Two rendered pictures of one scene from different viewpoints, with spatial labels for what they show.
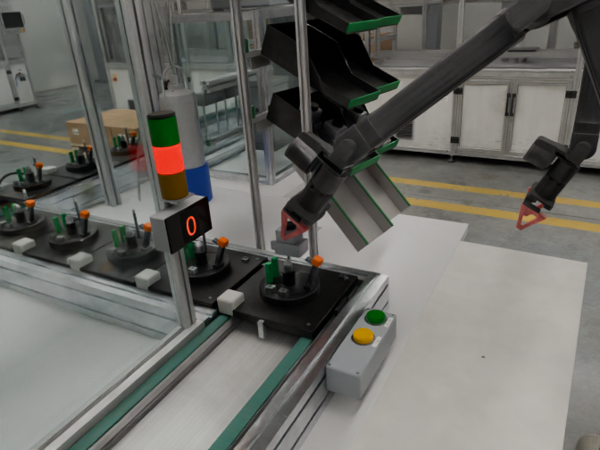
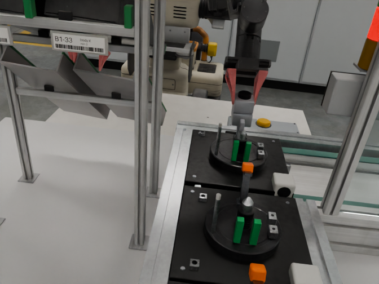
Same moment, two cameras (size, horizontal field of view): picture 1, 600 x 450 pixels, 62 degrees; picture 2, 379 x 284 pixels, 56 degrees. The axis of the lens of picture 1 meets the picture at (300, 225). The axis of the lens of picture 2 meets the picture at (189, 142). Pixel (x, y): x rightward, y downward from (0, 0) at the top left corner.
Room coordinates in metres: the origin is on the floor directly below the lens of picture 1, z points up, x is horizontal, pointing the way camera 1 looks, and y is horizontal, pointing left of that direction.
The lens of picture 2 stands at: (1.44, 0.63, 1.44)
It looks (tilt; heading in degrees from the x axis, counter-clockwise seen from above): 31 degrees down; 242
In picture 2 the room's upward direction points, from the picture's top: 5 degrees clockwise
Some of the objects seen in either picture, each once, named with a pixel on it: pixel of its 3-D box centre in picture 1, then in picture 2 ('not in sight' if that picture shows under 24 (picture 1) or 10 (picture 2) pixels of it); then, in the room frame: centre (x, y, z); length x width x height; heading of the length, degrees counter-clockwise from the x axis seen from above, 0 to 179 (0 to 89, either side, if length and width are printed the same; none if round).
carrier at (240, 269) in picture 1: (200, 254); (245, 214); (1.11, 0.25, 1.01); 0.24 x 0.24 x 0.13; 60
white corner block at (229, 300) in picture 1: (230, 303); (282, 186); (0.95, 0.17, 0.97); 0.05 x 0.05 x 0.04; 60
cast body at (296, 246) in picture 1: (287, 237); (242, 109); (0.99, 0.03, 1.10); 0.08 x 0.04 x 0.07; 60
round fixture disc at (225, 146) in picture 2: (289, 287); (238, 154); (0.99, 0.03, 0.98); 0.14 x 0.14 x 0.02
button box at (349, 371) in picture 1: (363, 349); (261, 132); (0.80, -0.11, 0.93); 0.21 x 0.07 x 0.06; 150
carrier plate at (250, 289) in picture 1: (290, 293); (237, 160); (0.99, 0.03, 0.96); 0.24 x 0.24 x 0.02; 60
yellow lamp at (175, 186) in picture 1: (172, 183); (377, 54); (0.88, 0.23, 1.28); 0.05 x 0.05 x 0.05
